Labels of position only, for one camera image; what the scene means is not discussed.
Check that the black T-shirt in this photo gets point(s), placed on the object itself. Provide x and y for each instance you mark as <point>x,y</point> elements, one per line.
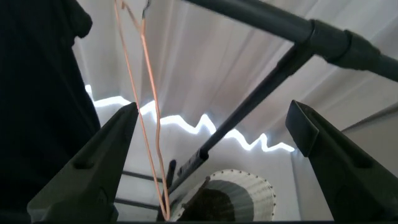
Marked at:
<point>40,109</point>

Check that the black clothes rack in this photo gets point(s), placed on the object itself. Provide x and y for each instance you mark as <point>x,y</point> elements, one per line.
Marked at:
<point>329,40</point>

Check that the pink clothes hanger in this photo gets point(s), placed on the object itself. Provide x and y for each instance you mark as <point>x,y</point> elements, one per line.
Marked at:
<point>150,71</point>

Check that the white curtain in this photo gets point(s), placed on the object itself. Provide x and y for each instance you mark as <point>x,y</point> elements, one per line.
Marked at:
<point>217,62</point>

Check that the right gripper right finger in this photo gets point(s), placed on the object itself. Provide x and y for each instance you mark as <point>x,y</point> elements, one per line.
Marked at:
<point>351,174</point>

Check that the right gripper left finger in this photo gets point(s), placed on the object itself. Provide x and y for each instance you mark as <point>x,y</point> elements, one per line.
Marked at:
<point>93,174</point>

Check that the white laundry basket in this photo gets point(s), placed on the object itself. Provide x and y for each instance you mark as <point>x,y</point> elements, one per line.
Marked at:
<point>248,193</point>

